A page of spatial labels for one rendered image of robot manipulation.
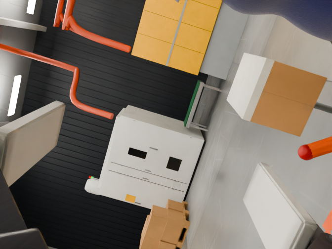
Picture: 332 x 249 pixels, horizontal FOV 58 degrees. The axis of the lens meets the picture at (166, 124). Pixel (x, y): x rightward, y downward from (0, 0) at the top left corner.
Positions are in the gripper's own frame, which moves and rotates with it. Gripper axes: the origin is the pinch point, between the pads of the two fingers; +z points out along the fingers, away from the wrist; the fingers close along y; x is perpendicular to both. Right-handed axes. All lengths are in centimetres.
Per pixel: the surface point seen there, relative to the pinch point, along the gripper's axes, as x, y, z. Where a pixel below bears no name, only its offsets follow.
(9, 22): -65, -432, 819
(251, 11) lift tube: 13.4, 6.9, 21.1
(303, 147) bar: -1.1, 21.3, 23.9
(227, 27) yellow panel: 88, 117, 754
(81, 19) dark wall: 1, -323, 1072
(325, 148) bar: -0.2, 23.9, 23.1
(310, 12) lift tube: 14.8, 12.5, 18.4
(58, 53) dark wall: -135, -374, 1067
